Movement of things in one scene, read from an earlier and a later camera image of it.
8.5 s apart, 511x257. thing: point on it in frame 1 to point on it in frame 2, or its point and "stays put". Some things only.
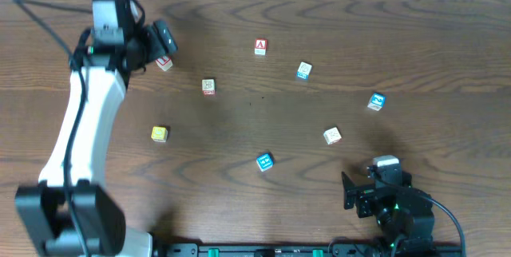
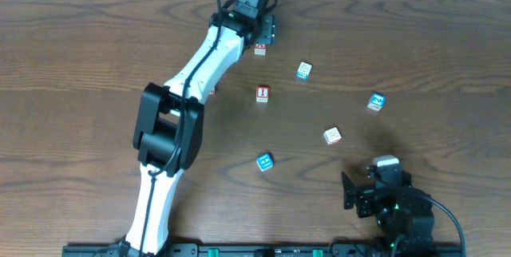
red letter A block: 260,46 stays put
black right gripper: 350,191 stays put
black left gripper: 160,40 to 267,30
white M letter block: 332,136 stays put
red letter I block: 164,62 to 263,93
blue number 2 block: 377,101 stays put
